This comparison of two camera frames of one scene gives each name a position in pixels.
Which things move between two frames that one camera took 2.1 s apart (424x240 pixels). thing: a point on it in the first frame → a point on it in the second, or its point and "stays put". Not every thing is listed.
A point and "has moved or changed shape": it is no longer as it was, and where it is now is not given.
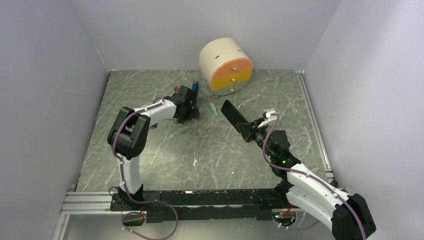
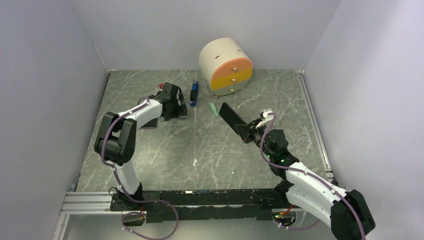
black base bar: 199,205 stays put
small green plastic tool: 214,108 stays put
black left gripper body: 189,114 → 177,111
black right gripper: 246,128 stays put
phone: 232,114 has moved or changed shape
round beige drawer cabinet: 226,65 stays put
